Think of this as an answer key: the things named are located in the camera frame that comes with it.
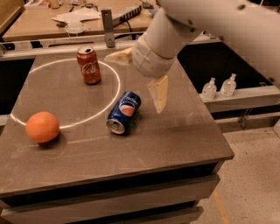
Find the blue pepsi can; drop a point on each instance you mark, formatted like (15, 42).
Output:
(122, 113)

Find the orange fruit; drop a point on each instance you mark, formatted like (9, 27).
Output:
(42, 127)

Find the white power strip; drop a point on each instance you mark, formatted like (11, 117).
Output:
(125, 15)

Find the white papers on desk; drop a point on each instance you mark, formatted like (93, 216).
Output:
(82, 14)

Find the wooden drawer cabinet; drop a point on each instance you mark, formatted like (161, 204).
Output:
(163, 198)

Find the clear sanitizer bottle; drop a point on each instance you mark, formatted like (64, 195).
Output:
(228, 86)
(209, 90)

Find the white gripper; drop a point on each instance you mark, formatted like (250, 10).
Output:
(148, 62)

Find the clear round plastic lid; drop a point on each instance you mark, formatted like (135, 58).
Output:
(75, 27)

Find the red coca-cola can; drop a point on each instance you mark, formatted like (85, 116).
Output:
(89, 66)

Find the left grey metal post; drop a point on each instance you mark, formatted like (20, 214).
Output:
(108, 28)

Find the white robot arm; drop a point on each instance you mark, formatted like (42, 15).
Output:
(246, 28)

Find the left clear sanitizer bottle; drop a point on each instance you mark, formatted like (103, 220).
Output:
(209, 90)

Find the right clear sanitizer bottle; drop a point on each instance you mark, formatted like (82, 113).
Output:
(228, 86)

